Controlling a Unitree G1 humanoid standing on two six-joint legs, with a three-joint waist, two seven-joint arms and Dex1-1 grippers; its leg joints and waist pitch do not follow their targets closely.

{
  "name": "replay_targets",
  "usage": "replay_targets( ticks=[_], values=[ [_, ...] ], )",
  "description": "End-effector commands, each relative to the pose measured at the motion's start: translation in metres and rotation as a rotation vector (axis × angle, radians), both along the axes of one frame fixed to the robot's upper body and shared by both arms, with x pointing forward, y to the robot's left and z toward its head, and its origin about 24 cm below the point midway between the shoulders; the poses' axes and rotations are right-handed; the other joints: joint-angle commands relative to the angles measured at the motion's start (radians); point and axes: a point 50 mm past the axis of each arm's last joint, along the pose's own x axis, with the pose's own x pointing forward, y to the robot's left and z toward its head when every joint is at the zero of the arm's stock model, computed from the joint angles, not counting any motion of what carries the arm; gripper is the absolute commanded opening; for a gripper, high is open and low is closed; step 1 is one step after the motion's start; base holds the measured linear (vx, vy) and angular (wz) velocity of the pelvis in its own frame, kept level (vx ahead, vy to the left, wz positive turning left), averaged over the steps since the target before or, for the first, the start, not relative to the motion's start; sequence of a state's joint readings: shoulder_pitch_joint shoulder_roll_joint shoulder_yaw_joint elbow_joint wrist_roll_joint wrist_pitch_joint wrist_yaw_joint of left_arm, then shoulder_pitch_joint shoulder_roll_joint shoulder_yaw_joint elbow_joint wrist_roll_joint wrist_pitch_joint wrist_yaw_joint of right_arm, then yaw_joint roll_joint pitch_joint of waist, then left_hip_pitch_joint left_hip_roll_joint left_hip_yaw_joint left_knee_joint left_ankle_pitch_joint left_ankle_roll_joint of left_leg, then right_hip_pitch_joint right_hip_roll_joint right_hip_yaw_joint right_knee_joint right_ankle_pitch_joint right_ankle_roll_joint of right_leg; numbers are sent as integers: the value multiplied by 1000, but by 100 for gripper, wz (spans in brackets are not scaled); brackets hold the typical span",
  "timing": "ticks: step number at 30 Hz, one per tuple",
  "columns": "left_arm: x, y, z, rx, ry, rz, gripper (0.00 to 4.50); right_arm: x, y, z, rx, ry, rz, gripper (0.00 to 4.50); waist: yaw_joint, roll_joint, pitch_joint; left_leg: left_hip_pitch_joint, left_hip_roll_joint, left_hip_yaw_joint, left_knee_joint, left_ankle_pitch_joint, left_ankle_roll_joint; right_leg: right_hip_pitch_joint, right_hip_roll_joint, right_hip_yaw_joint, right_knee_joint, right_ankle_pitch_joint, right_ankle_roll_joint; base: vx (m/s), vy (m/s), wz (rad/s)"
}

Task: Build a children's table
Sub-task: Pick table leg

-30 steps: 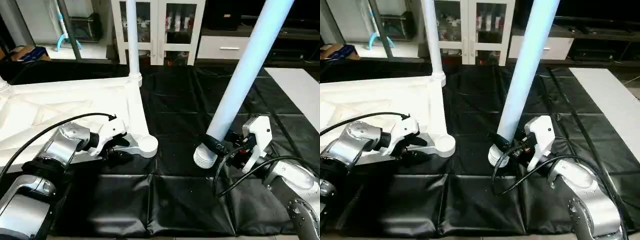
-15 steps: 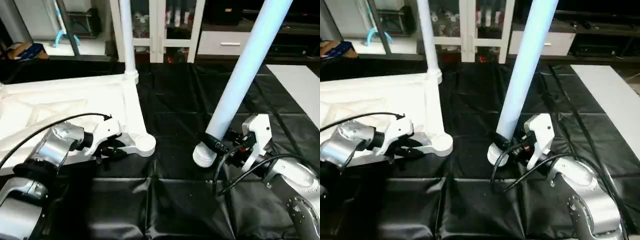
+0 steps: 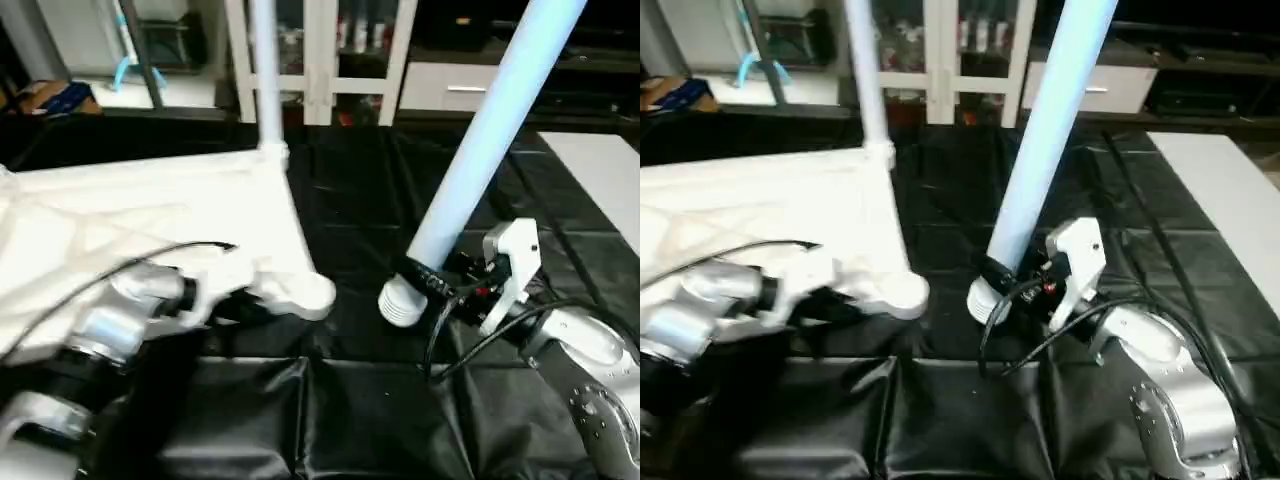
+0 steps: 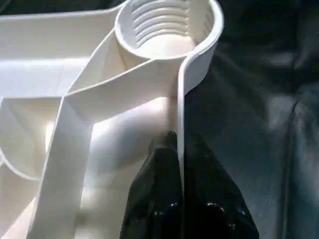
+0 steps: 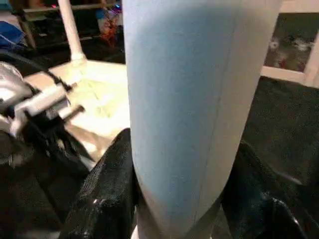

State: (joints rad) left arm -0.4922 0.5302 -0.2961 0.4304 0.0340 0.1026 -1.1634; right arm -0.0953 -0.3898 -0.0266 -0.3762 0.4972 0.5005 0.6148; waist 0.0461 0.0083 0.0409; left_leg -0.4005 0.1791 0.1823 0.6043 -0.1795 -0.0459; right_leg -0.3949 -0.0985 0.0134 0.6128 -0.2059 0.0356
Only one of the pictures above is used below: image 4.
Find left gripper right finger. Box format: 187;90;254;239
179;133;261;239

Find white plastic table top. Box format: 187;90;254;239
0;0;225;239

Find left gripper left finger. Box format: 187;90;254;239
120;130;183;239

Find black work mat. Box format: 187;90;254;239
0;0;319;239

